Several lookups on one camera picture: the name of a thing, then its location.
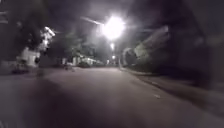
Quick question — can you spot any row of low buildings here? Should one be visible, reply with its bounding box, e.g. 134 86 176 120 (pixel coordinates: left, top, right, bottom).
60 53 105 68

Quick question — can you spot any bright street lamp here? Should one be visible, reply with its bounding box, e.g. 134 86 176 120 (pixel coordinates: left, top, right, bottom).
99 14 127 67

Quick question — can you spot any grey asphalt road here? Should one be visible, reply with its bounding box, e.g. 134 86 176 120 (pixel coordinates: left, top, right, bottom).
0 66 224 128

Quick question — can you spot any row of trees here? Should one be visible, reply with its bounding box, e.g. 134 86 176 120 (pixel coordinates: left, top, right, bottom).
120 25 178 74

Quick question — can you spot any dark roadside verge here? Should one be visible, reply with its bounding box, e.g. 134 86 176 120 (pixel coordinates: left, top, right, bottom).
123 67 224 118

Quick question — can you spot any white building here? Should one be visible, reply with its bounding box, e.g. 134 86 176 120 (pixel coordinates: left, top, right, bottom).
15 45 43 69

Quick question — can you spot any dark tree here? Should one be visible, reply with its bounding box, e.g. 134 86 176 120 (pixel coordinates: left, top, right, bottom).
4 4 58 68

